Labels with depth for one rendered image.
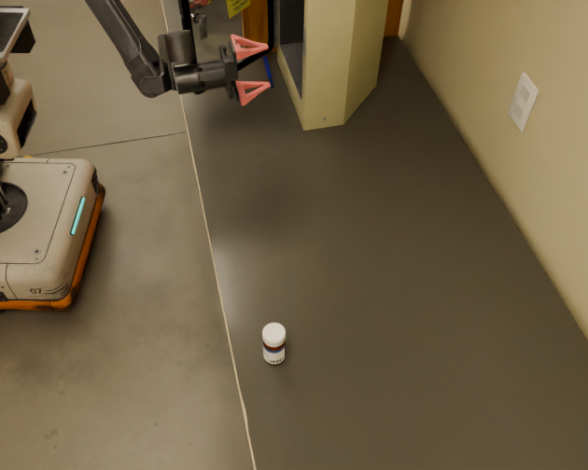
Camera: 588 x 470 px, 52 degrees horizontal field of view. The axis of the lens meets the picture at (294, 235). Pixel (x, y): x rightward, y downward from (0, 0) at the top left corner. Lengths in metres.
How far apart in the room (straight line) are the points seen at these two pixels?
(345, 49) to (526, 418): 0.89
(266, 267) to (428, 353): 0.39
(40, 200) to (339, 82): 1.38
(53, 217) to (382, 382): 1.58
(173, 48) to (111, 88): 2.13
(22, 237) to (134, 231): 0.49
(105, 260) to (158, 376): 0.59
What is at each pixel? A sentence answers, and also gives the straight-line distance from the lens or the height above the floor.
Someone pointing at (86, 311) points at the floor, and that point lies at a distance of 2.47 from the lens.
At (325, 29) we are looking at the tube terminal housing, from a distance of 1.44.
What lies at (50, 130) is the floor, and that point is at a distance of 3.25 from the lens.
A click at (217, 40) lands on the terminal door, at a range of 1.62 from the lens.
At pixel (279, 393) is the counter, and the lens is 1.16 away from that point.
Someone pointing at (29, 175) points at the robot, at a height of 0.28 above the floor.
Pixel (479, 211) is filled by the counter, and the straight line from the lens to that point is 1.48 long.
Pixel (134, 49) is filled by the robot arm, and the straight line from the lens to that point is 1.35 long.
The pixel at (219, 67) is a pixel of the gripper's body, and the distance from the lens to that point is 1.32.
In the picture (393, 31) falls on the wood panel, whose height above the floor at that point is 0.96.
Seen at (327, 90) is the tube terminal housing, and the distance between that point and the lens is 1.54.
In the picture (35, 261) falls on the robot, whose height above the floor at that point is 0.28.
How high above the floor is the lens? 2.00
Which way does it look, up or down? 51 degrees down
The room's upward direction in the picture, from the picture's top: 1 degrees clockwise
